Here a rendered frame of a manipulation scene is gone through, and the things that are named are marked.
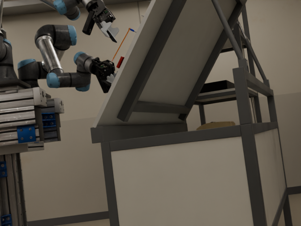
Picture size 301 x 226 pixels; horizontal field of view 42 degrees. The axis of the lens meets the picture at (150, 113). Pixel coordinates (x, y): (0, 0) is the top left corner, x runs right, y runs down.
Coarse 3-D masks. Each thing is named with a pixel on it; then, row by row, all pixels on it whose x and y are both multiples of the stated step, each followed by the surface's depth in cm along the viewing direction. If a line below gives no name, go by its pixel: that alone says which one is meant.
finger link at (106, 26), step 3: (102, 24) 183; (105, 24) 182; (108, 24) 181; (111, 24) 180; (105, 27) 181; (108, 27) 180; (102, 30) 180; (105, 30) 180; (105, 33) 180; (108, 36) 180
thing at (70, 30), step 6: (54, 30) 218; (60, 30) 219; (66, 30) 221; (72, 30) 223; (54, 36) 218; (60, 36) 219; (66, 36) 221; (72, 36) 223; (54, 42) 220; (60, 42) 222; (66, 42) 223; (72, 42) 225; (54, 48) 233; (60, 48) 228; (66, 48) 230; (60, 54) 237; (42, 66) 252; (42, 72) 253; (42, 78) 257
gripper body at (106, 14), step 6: (96, 0) 188; (102, 0) 190; (90, 6) 187; (96, 6) 188; (102, 6) 186; (96, 12) 185; (102, 12) 184; (108, 12) 183; (96, 18) 184; (102, 18) 184; (108, 18) 186; (114, 18) 188
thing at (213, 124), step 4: (204, 124) 276; (208, 124) 274; (212, 124) 274; (216, 124) 273; (220, 124) 272; (224, 124) 271; (228, 124) 270; (232, 124) 274; (200, 128) 276; (204, 128) 275; (208, 128) 274
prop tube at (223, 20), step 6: (216, 0) 156; (216, 6) 156; (222, 12) 156; (222, 18) 155; (222, 24) 156; (228, 30) 154; (228, 36) 154; (234, 42) 153; (234, 48) 153; (240, 54) 152
